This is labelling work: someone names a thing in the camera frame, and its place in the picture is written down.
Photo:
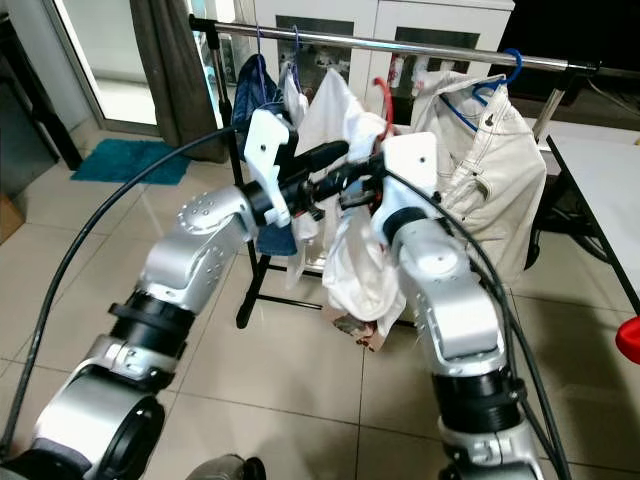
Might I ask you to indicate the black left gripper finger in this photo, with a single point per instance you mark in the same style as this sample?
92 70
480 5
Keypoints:
340 182
322 157

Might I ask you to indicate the white printed T-shirt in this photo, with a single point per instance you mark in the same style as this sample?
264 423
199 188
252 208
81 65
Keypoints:
335 110

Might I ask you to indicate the red clothes hanger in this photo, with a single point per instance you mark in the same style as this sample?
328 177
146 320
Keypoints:
385 95

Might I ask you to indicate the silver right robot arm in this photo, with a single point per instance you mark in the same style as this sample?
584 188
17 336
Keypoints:
450 300

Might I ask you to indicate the purple clothes hanger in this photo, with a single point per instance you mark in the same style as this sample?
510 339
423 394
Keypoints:
260 45
297 50

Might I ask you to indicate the blue clothes hanger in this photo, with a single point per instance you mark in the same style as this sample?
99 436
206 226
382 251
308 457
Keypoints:
517 70

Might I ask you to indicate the blue denim jeans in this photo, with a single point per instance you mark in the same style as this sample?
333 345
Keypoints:
255 100

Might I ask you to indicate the beige jacket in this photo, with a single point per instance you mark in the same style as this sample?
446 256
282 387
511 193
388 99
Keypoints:
490 170

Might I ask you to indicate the white glass-door cabinet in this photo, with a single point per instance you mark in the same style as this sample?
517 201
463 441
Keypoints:
370 12

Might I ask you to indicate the grey curtain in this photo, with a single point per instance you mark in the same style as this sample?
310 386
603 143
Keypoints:
165 80

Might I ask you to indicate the teal floor mat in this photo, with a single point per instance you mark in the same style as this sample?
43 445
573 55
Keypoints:
128 162

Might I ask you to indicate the large brown cardboard box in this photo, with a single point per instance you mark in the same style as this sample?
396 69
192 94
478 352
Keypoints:
10 218

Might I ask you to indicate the black desk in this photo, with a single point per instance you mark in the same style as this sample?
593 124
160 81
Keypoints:
25 140

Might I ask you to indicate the white framed glass door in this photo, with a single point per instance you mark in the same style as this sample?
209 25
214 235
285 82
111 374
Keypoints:
100 50

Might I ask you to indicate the grey robot leg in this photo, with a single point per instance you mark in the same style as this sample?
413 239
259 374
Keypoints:
230 468

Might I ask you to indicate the red jacket with white trim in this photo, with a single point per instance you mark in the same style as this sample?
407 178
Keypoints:
630 340

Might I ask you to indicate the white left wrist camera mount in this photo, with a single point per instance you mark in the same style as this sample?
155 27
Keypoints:
270 150

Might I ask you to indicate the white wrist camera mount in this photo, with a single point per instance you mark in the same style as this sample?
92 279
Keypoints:
410 160
270 150

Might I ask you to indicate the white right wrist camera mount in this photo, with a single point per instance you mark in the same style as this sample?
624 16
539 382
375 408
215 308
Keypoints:
410 160

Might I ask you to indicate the black clothes rack silver rail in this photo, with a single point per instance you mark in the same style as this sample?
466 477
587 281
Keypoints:
360 40

